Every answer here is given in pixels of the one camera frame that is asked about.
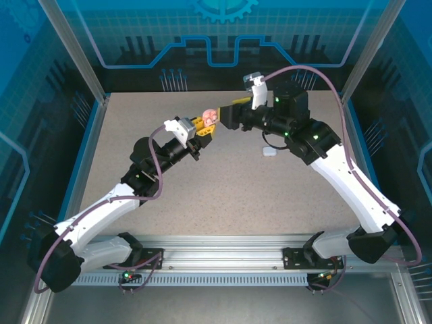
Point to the pink earbud charging case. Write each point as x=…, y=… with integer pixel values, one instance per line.
x=211, y=116

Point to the white earbud charging case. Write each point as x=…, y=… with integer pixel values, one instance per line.
x=269, y=151

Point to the black base plate left arm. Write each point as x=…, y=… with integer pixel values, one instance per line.
x=152, y=258

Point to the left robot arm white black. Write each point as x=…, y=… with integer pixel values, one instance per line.
x=101, y=212

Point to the black base plate right arm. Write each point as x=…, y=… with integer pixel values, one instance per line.
x=293, y=258

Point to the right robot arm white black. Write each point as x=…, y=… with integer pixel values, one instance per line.
x=354, y=189

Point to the small connector board with LED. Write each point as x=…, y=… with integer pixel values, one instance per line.
x=324, y=276
x=129, y=276

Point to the metal front tray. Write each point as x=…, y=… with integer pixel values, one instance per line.
x=216, y=303

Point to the aluminium side frame rail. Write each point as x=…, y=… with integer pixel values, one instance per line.
x=95, y=135
x=354, y=135

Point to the aluminium frame post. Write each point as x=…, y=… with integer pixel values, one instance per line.
x=374, y=50
x=72, y=50

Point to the aluminium mounting rail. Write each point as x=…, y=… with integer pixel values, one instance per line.
x=222, y=251

